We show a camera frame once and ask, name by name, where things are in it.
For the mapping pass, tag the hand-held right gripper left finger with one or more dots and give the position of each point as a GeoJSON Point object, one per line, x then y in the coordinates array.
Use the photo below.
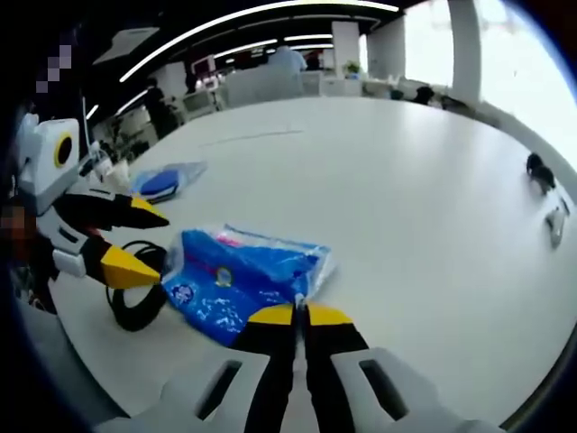
{"type": "Point", "coordinates": [252, 388]}

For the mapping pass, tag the small black object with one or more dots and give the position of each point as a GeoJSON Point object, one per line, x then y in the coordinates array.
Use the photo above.
{"type": "Point", "coordinates": [541, 171]}

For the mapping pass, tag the white table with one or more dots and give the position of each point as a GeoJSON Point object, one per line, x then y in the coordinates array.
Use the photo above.
{"type": "Point", "coordinates": [383, 203]}

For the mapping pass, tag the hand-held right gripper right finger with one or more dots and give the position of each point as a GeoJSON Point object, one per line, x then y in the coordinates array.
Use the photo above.
{"type": "Point", "coordinates": [356, 388]}

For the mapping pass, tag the potted green plant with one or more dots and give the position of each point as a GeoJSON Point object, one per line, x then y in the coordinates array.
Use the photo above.
{"type": "Point", "coordinates": [352, 68]}

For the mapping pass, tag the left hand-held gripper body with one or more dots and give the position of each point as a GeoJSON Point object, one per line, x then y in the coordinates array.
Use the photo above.
{"type": "Point", "coordinates": [45, 171]}

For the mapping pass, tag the wet wipes packet blue lid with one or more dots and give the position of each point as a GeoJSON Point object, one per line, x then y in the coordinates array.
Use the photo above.
{"type": "Point", "coordinates": [162, 180]}

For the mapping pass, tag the clear plastic water bottle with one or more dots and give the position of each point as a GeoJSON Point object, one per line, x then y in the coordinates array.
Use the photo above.
{"type": "Point", "coordinates": [100, 162]}

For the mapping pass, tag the black office chair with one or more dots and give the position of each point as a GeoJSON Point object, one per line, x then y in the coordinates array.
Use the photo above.
{"type": "Point", "coordinates": [424, 94]}

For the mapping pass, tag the blue tissue pack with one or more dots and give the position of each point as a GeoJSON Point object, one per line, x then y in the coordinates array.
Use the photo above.
{"type": "Point", "coordinates": [243, 279]}

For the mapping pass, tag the curved ceiling light strip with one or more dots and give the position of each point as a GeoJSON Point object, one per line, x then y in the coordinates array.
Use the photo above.
{"type": "Point", "coordinates": [225, 24]}

